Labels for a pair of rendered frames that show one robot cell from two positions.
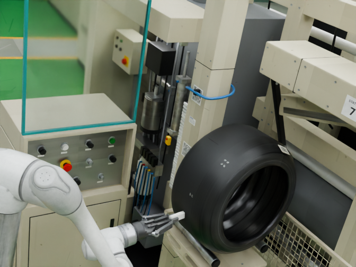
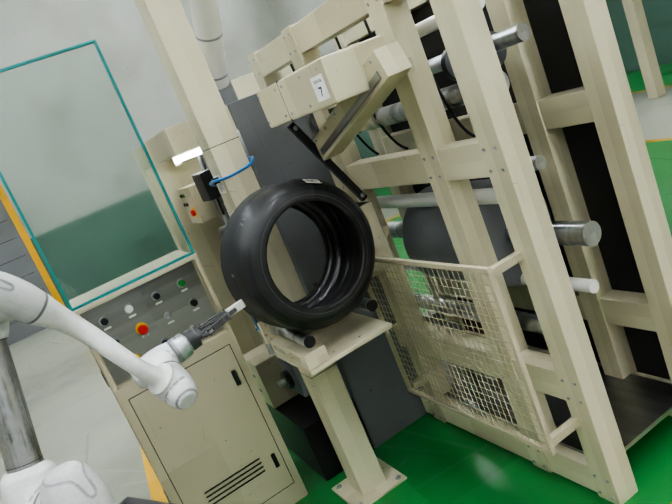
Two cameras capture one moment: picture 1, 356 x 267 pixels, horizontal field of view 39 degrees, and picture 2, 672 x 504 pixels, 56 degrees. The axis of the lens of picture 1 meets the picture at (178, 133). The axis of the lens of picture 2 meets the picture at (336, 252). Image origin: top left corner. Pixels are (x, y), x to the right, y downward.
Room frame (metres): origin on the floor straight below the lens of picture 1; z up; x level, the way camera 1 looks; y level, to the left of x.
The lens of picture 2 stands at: (-0.31, -0.95, 1.66)
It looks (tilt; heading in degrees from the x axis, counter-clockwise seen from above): 13 degrees down; 13
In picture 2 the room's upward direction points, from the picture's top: 22 degrees counter-clockwise
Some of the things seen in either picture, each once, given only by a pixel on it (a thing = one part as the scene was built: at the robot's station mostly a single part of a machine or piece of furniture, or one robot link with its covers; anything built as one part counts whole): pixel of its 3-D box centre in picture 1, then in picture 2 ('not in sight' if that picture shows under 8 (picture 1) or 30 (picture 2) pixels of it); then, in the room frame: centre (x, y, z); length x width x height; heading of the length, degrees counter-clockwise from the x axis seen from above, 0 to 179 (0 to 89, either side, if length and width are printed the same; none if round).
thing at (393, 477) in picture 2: not in sight; (368, 482); (2.16, -0.11, 0.01); 0.27 x 0.27 x 0.02; 36
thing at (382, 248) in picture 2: not in sight; (359, 239); (2.37, -0.45, 1.05); 0.20 x 0.15 x 0.30; 36
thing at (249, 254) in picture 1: (214, 249); (331, 339); (1.97, -0.27, 0.80); 0.37 x 0.36 x 0.02; 126
